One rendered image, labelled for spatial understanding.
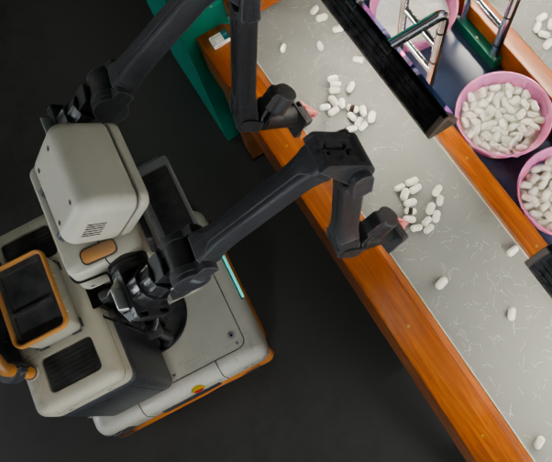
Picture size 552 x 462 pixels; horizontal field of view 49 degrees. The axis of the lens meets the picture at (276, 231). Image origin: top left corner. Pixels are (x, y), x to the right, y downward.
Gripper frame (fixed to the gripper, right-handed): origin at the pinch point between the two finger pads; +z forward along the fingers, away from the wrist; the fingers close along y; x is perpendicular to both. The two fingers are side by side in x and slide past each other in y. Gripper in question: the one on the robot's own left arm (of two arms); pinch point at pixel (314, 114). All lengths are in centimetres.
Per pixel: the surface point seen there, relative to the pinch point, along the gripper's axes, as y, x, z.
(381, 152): -15.5, 1.2, 17.2
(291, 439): -67, 104, 12
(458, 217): -43.3, -2.9, 22.6
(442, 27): -7.5, -37.2, 12.2
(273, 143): 3.2, 15.5, -3.6
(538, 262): -67, -26, -1
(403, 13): 7.4, -29.1, 18.9
